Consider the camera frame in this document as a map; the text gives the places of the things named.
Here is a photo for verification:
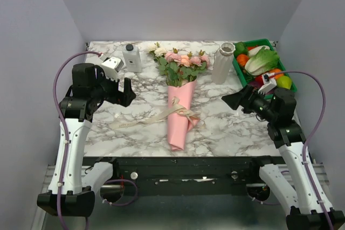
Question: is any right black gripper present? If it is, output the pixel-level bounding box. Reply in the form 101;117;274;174
222;83;278;122

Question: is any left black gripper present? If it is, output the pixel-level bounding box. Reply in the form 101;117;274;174
91;68;137;107

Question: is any pink rose stem with bud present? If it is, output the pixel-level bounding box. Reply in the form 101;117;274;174
188;50;210;82

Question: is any cream ribbon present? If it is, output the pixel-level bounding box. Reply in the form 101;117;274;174
109;96;201;129

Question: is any peach rose stem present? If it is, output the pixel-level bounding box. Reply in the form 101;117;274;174
178;54;197;82

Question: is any pink wrapping paper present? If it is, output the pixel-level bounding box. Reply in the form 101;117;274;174
167;81;199;151

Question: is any white rose stem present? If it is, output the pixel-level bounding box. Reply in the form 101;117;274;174
147;42;168;68

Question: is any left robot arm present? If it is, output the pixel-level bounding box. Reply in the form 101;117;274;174
37;63;136;218

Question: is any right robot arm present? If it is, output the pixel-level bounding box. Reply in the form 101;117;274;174
222;85;344;229

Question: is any white ribbed vase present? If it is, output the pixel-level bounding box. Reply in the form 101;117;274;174
211;42;236;85

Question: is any red toy pepper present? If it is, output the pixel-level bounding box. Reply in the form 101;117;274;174
254;75;265;87

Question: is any white bottle black cap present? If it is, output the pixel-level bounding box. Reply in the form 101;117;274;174
122;44;142;73

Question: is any orange toy fruit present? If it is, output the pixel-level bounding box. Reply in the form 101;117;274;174
269;68;284;80

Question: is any toy napa cabbage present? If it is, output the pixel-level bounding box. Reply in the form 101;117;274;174
244;47;280;76

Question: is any green toy pepper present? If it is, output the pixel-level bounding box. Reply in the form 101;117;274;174
233;41;248;58

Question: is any green toy pear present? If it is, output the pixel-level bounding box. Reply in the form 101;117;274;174
276;75;292;89

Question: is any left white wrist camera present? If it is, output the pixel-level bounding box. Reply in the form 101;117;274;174
100;57;124;81

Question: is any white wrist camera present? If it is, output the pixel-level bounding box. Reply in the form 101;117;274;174
100;57;124;81
258;73;277;95

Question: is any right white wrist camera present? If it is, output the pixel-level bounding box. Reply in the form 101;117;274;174
258;73;277;95

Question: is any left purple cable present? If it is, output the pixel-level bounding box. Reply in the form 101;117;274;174
52;51;105;230

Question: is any purple cable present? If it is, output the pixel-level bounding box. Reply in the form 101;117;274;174
52;51;105;230
274;71;336;230

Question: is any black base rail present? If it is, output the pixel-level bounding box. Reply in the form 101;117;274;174
82;156;284;197

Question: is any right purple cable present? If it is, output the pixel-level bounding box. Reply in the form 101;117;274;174
274;71;336;230

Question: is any aluminium frame rail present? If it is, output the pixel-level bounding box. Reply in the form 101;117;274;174
43;162;329;190

